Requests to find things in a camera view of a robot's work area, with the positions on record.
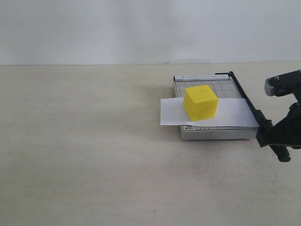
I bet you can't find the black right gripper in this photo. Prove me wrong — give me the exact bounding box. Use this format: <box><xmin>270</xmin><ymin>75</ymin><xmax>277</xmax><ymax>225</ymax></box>
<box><xmin>256</xmin><ymin>70</ymin><xmax>301</xmax><ymax>149</ymax></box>

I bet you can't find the white paper sheet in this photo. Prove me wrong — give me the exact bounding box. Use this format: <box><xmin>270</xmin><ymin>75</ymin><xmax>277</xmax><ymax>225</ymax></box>
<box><xmin>160</xmin><ymin>97</ymin><xmax>259</xmax><ymax>128</ymax></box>

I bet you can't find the black cutter blade lever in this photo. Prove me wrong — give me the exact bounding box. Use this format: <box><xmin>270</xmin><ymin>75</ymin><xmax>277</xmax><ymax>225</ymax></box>
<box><xmin>228</xmin><ymin>71</ymin><xmax>291</xmax><ymax>162</ymax></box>

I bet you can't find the yellow foam cube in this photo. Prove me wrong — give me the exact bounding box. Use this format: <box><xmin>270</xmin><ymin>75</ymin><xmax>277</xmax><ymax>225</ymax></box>
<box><xmin>183</xmin><ymin>85</ymin><xmax>218</xmax><ymax>121</ymax></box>

